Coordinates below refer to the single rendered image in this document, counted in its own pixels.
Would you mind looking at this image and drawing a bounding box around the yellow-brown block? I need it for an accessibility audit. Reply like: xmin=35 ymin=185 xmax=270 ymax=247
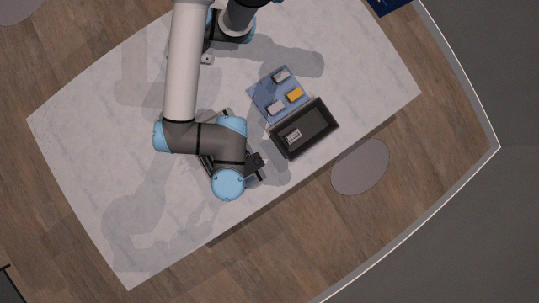
xmin=286 ymin=87 xmax=304 ymax=103

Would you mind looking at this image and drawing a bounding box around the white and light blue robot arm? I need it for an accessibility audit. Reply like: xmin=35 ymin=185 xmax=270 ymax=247
xmin=152 ymin=0 xmax=284 ymax=201

